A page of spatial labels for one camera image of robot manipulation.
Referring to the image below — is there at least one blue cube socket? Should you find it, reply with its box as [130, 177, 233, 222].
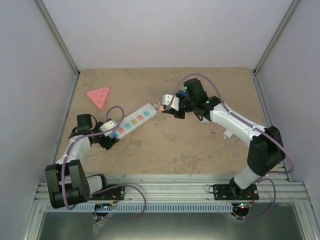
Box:
[177, 90, 188, 98]

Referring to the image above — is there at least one white power strip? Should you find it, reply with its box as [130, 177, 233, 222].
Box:
[108, 103, 158, 140]

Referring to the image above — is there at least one pink power strip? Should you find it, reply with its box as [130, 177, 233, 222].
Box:
[86, 86, 110, 110]

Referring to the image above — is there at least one small white round charger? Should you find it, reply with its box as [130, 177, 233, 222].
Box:
[222, 129, 233, 140]

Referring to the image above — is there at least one white usb charger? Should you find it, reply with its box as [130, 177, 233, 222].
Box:
[200, 118, 211, 124]

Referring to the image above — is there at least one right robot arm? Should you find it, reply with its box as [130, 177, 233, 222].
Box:
[162, 78, 286, 200]

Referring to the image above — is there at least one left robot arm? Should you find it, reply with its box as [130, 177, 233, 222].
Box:
[45, 113, 119, 209]

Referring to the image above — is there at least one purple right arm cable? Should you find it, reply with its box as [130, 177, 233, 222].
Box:
[168, 73, 295, 221]

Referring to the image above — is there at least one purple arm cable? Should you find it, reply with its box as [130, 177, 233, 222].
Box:
[168, 73, 295, 221]
[61, 106, 147, 221]

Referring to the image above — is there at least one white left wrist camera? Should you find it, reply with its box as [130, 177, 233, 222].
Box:
[99, 120, 116, 132]

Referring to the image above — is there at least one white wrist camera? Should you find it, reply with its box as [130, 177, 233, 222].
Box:
[99, 120, 116, 132]
[161, 94, 180, 111]

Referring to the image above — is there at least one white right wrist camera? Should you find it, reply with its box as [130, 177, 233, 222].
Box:
[161, 94, 180, 111]

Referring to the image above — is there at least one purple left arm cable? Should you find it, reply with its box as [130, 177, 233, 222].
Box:
[61, 106, 147, 221]

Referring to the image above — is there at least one grey slotted cable duct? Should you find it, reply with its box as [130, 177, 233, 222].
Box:
[45, 202, 236, 213]

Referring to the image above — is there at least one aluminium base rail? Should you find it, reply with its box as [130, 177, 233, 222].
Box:
[34, 174, 311, 203]

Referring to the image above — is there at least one aluminium frame post left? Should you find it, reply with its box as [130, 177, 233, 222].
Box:
[34, 0, 80, 78]

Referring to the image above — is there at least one aluminium frame post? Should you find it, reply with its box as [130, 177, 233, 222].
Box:
[252, 0, 302, 77]
[34, 0, 80, 78]

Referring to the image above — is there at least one aluminium frame post right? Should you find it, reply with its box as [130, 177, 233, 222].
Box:
[252, 0, 302, 77]

